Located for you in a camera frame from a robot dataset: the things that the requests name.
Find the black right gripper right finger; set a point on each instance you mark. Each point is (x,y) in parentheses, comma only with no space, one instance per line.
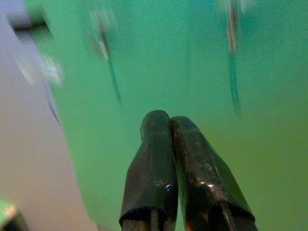
(204,178)

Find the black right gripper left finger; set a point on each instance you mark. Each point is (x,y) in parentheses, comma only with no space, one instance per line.
(151,168)

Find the green board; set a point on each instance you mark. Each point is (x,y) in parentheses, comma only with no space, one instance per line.
(183,79)

